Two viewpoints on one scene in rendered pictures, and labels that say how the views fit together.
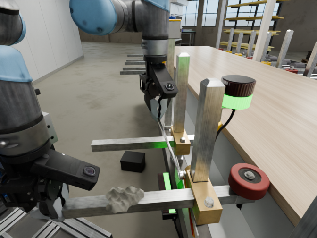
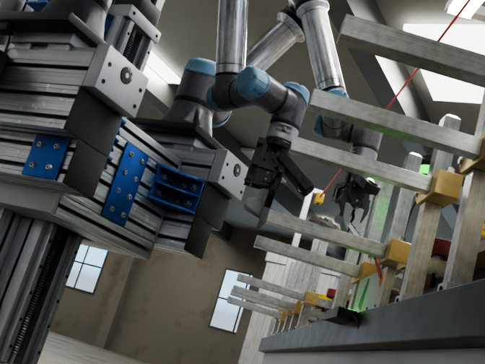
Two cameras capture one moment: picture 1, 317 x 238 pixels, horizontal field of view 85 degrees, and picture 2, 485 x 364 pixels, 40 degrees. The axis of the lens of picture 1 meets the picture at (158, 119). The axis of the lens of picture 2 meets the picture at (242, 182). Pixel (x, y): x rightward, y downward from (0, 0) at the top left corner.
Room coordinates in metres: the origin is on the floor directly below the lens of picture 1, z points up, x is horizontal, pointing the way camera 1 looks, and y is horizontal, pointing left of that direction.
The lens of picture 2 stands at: (-1.30, 0.11, 0.50)
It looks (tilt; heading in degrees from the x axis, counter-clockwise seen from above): 15 degrees up; 6
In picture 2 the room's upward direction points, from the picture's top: 17 degrees clockwise
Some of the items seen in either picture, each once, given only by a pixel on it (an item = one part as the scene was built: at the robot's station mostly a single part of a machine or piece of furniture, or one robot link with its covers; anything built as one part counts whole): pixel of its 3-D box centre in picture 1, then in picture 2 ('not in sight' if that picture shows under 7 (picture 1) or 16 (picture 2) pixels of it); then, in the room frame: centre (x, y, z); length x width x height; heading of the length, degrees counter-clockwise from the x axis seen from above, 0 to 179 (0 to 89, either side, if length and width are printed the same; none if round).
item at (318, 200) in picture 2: not in sight; (296, 261); (2.86, 0.11, 1.20); 0.11 x 0.09 x 1.00; 95
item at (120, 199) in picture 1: (123, 195); (323, 221); (0.25, 0.08, 0.87); 0.09 x 0.07 x 0.02; 95
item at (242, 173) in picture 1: (244, 191); (437, 263); (0.28, -0.20, 0.85); 0.08 x 0.08 x 0.11
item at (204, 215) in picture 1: (201, 190); (393, 256); (0.29, -0.10, 0.85); 0.13 x 0.06 x 0.05; 5
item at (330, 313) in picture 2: (167, 201); (341, 318); (0.38, -0.03, 0.68); 0.22 x 0.05 x 0.05; 5
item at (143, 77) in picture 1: (154, 75); (354, 185); (0.54, 0.01, 1.06); 0.09 x 0.08 x 0.12; 26
